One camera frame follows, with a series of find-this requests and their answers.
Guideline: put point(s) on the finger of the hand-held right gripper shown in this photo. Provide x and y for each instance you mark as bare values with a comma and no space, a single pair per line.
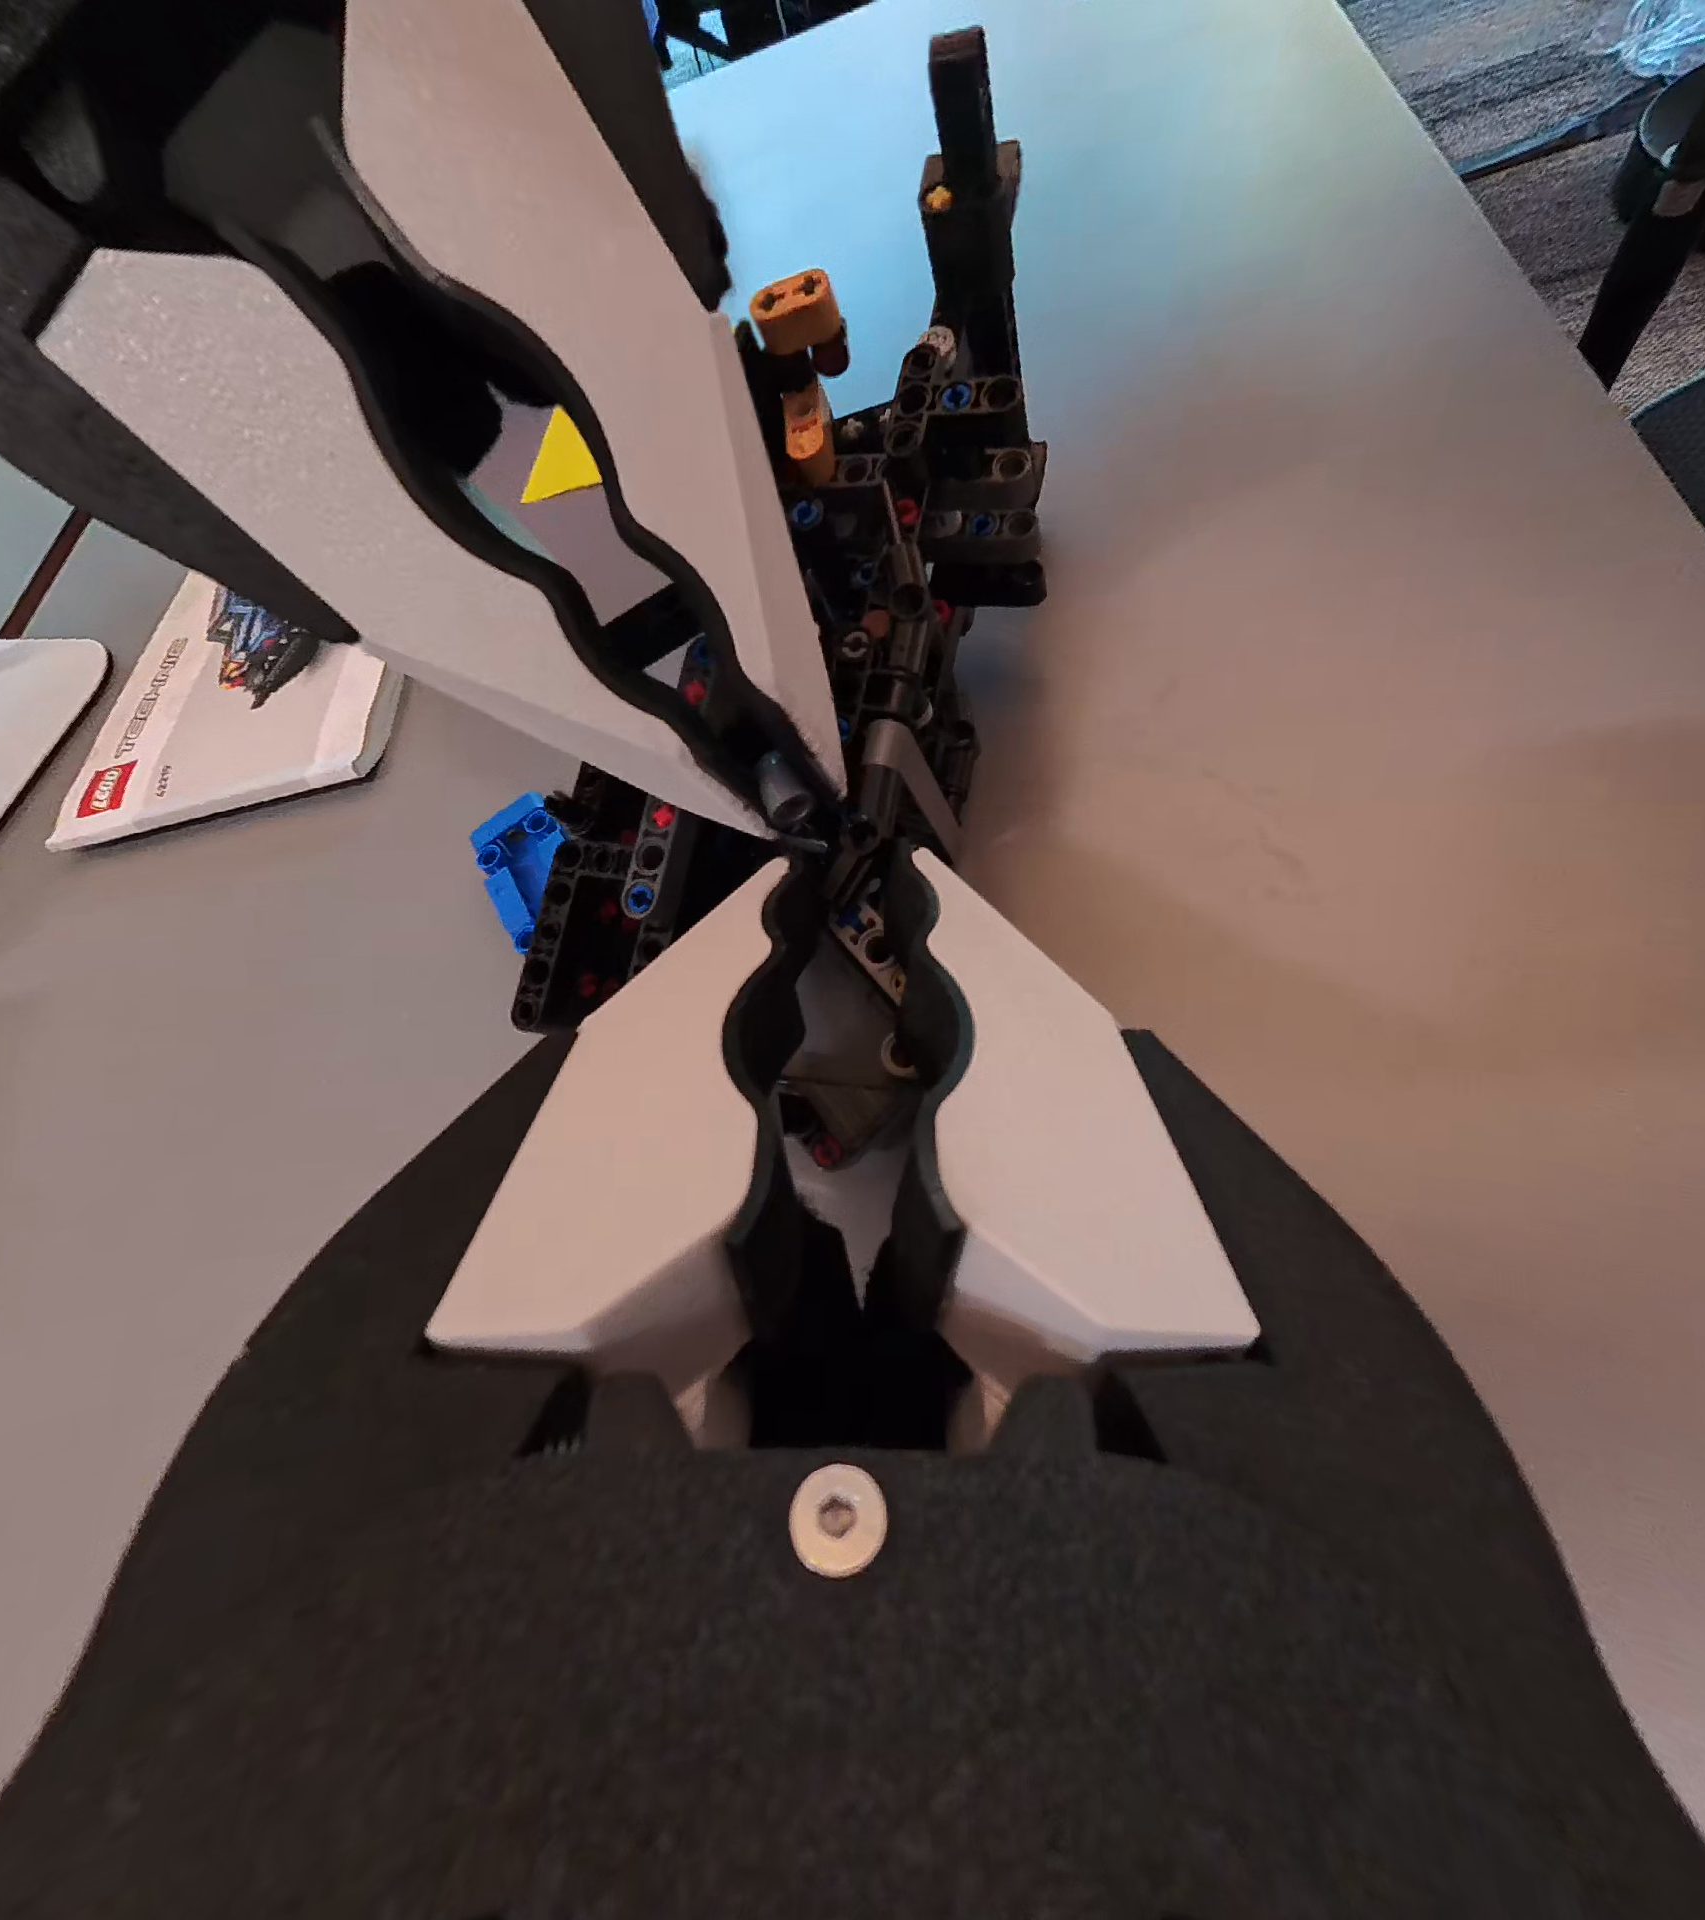
267,450
537,180

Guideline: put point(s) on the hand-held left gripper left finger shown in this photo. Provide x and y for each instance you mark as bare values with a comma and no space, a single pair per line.
614,1185

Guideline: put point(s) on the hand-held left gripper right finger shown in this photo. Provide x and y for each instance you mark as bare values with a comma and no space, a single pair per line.
1078,1185

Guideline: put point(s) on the black lego technic model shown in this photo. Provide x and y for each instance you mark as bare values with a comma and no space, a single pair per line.
966,450

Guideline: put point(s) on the lego instruction booklet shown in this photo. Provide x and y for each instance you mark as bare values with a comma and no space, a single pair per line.
208,735

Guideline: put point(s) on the blue lego block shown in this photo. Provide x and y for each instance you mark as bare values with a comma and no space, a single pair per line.
507,871

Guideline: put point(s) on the yellow paper sheet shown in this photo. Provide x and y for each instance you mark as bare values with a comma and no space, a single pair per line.
557,463

